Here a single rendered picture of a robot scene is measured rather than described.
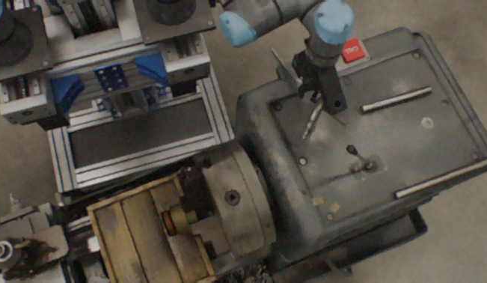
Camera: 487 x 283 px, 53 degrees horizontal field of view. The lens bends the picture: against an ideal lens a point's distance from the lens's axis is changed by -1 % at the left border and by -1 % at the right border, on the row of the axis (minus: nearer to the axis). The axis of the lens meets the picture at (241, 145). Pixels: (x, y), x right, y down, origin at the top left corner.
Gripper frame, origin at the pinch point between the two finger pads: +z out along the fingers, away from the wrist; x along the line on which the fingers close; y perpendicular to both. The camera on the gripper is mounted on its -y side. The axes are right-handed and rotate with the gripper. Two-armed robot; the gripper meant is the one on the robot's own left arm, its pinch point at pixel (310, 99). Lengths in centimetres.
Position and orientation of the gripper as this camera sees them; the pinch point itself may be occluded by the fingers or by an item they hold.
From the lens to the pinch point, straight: 127.9
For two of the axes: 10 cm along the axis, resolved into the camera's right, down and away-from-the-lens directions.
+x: -9.2, 3.6, -1.5
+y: -3.9, -8.8, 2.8
